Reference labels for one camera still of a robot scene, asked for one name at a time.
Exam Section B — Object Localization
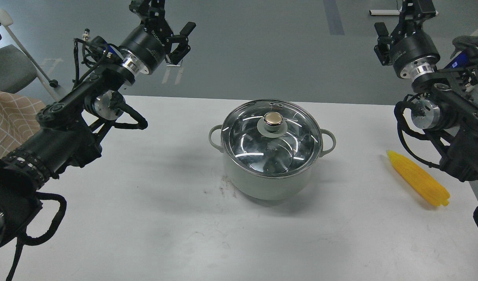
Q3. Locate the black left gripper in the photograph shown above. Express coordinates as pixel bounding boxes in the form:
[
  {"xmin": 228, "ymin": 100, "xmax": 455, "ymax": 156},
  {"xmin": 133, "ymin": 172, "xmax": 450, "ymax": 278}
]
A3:
[{"xmin": 119, "ymin": 0, "xmax": 196, "ymax": 75}]

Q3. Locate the pale green steel pot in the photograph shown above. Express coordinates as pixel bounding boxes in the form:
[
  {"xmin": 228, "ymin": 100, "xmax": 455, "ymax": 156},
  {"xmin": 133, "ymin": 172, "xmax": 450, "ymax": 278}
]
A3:
[{"xmin": 208, "ymin": 99, "xmax": 336, "ymax": 201}]

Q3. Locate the yellow toy corn cob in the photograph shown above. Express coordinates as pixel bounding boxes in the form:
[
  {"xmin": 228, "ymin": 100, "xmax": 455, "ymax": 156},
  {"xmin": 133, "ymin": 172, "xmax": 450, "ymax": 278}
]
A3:
[{"xmin": 386, "ymin": 150, "xmax": 450, "ymax": 207}]

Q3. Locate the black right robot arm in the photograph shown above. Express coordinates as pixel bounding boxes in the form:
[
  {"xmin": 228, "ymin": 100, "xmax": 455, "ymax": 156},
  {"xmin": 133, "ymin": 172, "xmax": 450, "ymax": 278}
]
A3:
[{"xmin": 374, "ymin": 0, "xmax": 478, "ymax": 181}]

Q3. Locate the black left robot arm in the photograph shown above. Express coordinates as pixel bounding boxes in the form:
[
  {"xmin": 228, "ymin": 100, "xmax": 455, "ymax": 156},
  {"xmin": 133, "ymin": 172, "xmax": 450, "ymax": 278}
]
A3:
[{"xmin": 0, "ymin": 0, "xmax": 196, "ymax": 281}]

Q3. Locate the beige checkered cloth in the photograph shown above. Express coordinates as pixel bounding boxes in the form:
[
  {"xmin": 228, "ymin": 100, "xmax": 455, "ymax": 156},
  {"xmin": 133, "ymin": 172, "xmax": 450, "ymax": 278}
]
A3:
[{"xmin": 0, "ymin": 91, "xmax": 45, "ymax": 158}]

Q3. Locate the glass pot lid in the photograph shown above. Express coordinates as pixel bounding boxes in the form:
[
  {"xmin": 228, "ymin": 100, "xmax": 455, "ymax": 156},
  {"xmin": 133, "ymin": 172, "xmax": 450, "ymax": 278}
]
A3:
[{"xmin": 220, "ymin": 99, "xmax": 323, "ymax": 177}]

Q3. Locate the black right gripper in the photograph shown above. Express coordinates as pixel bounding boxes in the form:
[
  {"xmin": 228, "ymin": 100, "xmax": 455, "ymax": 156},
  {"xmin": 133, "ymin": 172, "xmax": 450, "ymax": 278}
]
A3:
[{"xmin": 374, "ymin": 0, "xmax": 440, "ymax": 79}]

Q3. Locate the white desk leg base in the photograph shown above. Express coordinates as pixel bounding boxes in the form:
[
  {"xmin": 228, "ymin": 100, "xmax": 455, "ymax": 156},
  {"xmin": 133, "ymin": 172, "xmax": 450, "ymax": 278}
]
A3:
[{"xmin": 370, "ymin": 9, "xmax": 439, "ymax": 17}]

